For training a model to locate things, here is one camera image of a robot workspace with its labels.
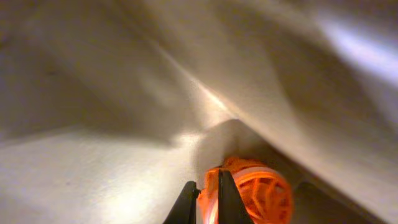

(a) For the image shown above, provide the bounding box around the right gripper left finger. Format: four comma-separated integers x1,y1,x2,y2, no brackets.
163,181,200,224

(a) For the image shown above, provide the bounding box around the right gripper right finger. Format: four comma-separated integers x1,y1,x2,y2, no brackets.
218,170,254,224

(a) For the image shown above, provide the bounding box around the orange round ball toy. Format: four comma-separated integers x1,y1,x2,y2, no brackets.
198,157,294,224

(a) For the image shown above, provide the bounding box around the white cardboard box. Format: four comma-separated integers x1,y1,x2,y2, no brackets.
1,1,397,223

